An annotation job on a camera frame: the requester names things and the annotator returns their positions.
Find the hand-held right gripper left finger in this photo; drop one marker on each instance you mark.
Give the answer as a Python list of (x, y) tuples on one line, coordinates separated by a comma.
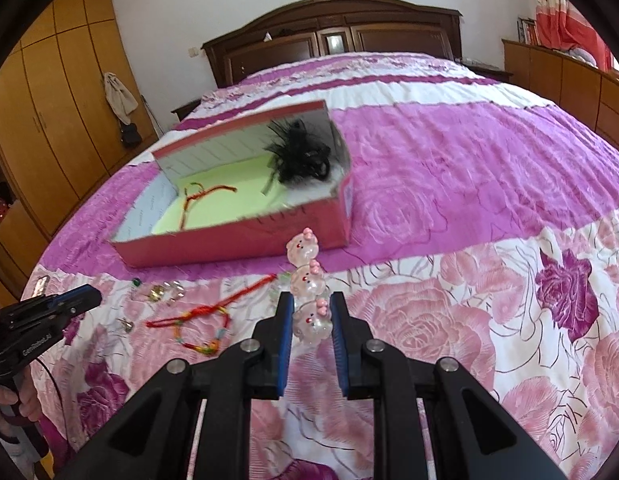
[(286, 350)]

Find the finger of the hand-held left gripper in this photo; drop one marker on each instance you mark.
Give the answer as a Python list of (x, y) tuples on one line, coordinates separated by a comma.
[(76, 297)]

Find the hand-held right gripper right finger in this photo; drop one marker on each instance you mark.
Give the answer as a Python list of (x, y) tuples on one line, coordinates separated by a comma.
[(339, 350)]

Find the small silver earring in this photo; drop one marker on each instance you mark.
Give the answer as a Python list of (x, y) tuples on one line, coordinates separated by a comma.
[(125, 325)]

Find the pink cardboard box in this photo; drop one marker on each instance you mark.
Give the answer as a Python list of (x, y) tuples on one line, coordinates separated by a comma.
[(214, 246)]

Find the person's left hand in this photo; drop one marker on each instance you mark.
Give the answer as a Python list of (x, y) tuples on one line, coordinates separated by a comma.
[(3, 400)]

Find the silver hair clip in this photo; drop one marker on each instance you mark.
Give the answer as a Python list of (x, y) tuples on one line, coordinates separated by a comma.
[(41, 287)]

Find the black hanging bag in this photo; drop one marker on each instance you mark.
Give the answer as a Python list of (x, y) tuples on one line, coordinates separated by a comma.
[(131, 135)]

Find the orange wooden wardrobe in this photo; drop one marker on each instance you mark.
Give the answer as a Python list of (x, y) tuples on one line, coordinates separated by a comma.
[(54, 110)]

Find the black feather hair accessory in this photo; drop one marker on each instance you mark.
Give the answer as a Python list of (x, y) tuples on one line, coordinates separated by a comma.
[(295, 155)]

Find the thin white rod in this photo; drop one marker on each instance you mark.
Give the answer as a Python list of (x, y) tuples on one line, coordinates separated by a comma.
[(150, 115)]

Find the beige hanging cloth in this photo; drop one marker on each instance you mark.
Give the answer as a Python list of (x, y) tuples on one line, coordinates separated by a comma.
[(119, 95)]

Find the dark wooden nightstand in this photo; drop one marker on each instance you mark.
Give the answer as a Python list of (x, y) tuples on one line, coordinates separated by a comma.
[(185, 109), (489, 71)]

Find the pink floral bedspread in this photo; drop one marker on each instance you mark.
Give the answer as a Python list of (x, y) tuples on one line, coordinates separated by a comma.
[(464, 170)]

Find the dark wooden headboard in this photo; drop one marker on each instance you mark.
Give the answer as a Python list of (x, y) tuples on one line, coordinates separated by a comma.
[(289, 50)]

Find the orange wooden dresser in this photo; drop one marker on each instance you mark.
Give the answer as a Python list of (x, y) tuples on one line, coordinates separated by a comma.
[(564, 85)]

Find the row of books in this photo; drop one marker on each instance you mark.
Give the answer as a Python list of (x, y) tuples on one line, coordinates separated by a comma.
[(527, 32)]

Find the red and white curtain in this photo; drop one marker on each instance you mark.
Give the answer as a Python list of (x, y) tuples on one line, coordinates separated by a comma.
[(564, 20)]

